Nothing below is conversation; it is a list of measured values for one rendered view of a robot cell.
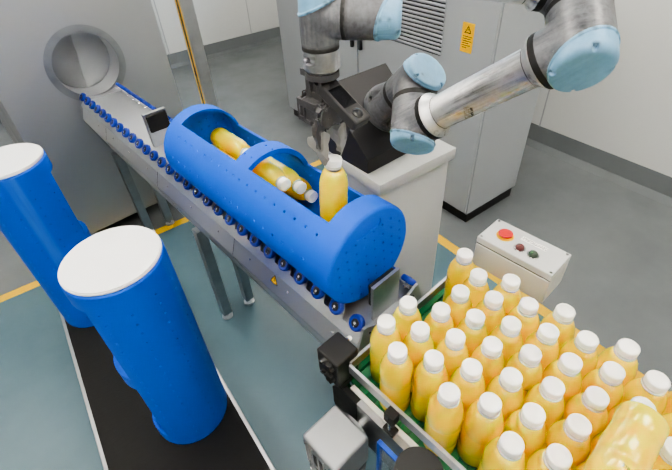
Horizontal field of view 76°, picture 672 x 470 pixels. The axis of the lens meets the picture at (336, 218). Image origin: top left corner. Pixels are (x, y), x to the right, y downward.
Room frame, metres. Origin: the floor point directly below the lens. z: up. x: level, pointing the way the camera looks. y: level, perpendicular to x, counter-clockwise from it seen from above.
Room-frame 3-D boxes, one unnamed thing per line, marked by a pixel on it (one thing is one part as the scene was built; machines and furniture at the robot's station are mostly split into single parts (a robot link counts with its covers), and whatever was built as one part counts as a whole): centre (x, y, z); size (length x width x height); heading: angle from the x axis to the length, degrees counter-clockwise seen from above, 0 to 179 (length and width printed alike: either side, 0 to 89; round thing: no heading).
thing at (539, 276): (0.77, -0.46, 1.05); 0.20 x 0.10 x 0.10; 40
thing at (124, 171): (2.24, 1.26, 0.31); 0.06 x 0.06 x 0.63; 40
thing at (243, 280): (1.58, 0.52, 0.31); 0.06 x 0.06 x 0.63; 40
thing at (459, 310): (0.64, -0.27, 0.99); 0.07 x 0.07 x 0.19
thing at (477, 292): (0.68, -0.33, 0.99); 0.07 x 0.07 x 0.19
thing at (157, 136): (1.75, 0.75, 1.00); 0.10 x 0.04 x 0.15; 130
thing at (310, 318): (1.54, 0.57, 0.79); 2.17 x 0.29 x 0.34; 40
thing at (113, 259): (0.90, 0.65, 1.03); 0.28 x 0.28 x 0.01
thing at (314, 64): (0.87, 0.01, 1.56); 0.08 x 0.08 x 0.05
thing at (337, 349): (0.58, 0.01, 0.95); 0.10 x 0.07 x 0.10; 130
